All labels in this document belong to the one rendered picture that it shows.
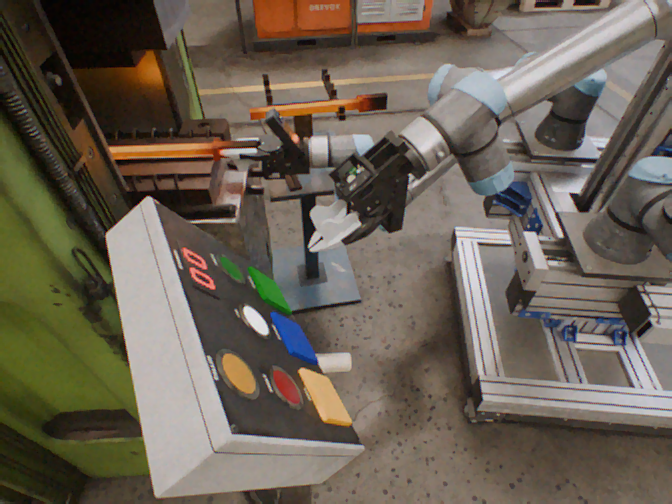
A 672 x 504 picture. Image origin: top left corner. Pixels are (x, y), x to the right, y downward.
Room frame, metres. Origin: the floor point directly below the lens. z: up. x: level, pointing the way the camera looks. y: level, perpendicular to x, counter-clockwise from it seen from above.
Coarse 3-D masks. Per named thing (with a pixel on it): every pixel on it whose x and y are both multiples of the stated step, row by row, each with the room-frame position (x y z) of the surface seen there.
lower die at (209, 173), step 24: (120, 144) 0.86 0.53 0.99; (144, 144) 0.86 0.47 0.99; (120, 168) 0.76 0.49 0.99; (144, 168) 0.76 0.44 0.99; (168, 168) 0.76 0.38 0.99; (192, 168) 0.76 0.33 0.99; (216, 168) 0.80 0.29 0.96; (144, 192) 0.69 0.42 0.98; (168, 192) 0.70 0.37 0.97; (192, 192) 0.70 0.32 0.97; (216, 192) 0.75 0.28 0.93
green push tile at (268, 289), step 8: (256, 272) 0.41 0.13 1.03; (256, 280) 0.39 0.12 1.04; (264, 280) 0.40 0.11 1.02; (272, 280) 0.43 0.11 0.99; (264, 288) 0.38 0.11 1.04; (272, 288) 0.40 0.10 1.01; (264, 296) 0.36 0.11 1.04; (272, 296) 0.37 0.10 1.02; (280, 296) 0.39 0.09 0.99; (272, 304) 0.36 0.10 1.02; (280, 304) 0.37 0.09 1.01; (288, 312) 0.37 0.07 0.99
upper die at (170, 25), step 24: (48, 0) 0.69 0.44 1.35; (72, 0) 0.69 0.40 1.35; (96, 0) 0.70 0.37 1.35; (120, 0) 0.70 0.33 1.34; (144, 0) 0.70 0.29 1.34; (168, 0) 0.77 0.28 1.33; (72, 24) 0.69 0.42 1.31; (96, 24) 0.69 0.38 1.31; (120, 24) 0.70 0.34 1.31; (144, 24) 0.70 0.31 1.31; (168, 24) 0.74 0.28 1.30; (72, 48) 0.69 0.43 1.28; (96, 48) 0.69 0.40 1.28; (120, 48) 0.70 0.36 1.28; (144, 48) 0.70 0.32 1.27; (168, 48) 0.70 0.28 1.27
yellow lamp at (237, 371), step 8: (224, 360) 0.18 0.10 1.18; (232, 360) 0.18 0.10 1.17; (240, 360) 0.19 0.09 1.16; (224, 368) 0.17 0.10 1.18; (232, 368) 0.17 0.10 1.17; (240, 368) 0.18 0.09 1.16; (232, 376) 0.16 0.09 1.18; (240, 376) 0.17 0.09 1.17; (248, 376) 0.17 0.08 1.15; (240, 384) 0.16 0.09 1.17; (248, 384) 0.16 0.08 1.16; (248, 392) 0.16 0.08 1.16
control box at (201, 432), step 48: (144, 240) 0.33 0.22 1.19; (192, 240) 0.37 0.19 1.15; (144, 288) 0.26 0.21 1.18; (192, 288) 0.26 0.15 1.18; (240, 288) 0.34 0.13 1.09; (144, 336) 0.21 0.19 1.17; (192, 336) 0.19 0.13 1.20; (240, 336) 0.23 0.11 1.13; (144, 384) 0.16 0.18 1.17; (192, 384) 0.15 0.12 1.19; (144, 432) 0.12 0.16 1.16; (192, 432) 0.11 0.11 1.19; (240, 432) 0.11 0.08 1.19; (288, 432) 0.13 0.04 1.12; (336, 432) 0.17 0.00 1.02; (192, 480) 0.08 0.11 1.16; (240, 480) 0.10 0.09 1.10; (288, 480) 0.12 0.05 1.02
